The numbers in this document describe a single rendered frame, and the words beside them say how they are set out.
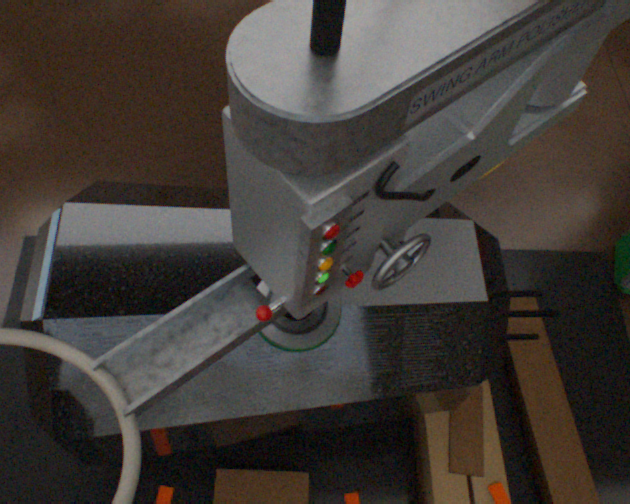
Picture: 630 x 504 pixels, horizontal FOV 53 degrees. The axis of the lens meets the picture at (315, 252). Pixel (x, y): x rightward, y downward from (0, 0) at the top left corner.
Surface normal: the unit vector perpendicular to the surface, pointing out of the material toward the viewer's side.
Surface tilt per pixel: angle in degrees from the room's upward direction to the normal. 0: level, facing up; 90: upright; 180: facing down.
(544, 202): 0
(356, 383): 45
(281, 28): 0
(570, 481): 0
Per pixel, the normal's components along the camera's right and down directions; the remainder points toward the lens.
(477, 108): -0.44, -0.04
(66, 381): 0.11, 0.28
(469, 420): 0.07, -0.48
